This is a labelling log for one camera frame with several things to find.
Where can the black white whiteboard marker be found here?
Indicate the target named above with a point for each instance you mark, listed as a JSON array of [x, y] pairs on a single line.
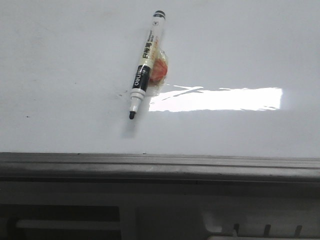
[[146, 62]]

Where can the white tray below whiteboard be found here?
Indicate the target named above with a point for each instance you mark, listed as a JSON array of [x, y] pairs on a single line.
[[142, 211]]

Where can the red magnet taped to marker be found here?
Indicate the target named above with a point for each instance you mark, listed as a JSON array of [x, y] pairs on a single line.
[[158, 74]]

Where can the white whiteboard with grey frame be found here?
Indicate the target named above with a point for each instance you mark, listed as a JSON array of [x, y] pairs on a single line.
[[240, 102]]

